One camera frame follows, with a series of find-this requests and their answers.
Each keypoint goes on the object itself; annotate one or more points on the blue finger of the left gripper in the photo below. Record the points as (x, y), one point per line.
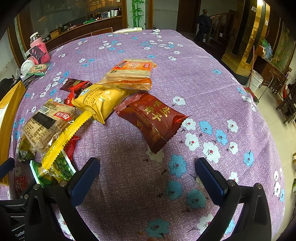
(6, 167)

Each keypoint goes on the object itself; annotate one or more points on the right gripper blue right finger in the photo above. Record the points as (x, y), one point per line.
(213, 181)

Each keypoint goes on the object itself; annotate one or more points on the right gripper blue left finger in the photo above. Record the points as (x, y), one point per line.
(82, 180)

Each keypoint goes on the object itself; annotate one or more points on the small red candy packet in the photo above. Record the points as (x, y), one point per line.
(20, 184)

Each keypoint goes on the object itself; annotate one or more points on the yellow green pea snack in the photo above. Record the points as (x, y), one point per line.
(26, 151)

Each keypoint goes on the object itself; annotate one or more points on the green pea snack packet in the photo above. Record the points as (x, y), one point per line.
(61, 169)

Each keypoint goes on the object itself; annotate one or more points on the brown label cracker pack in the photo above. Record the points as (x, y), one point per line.
(51, 127)

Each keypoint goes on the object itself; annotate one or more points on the dark red date snack pack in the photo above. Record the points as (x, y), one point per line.
(157, 121)

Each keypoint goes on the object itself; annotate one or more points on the yellow sandwich cracker pack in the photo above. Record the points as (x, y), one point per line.
(101, 101)

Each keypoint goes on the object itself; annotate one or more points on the orange soda cracker pack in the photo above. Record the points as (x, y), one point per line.
(133, 74)

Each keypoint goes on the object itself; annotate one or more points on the red black candy lower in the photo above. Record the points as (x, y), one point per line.
(70, 147)

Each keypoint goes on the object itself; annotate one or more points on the yellow white cardboard box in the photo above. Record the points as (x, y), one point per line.
(9, 106)

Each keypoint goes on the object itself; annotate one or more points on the purple floral tablecloth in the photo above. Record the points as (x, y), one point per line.
(147, 185)

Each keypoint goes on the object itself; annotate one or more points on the green biscuit packet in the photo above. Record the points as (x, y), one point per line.
(38, 70)

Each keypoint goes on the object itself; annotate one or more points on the white round container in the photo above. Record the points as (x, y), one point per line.
(27, 65)

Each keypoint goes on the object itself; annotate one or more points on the dark maroon chocolate packet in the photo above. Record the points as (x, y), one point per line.
(76, 85)

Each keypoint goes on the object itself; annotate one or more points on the white bucket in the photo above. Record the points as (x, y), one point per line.
(255, 81)

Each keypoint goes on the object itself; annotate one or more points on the pink sleeved glass bottle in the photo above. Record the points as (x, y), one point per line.
(38, 49)

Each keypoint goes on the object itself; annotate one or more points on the cream tube on table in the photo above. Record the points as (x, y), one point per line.
(128, 30)

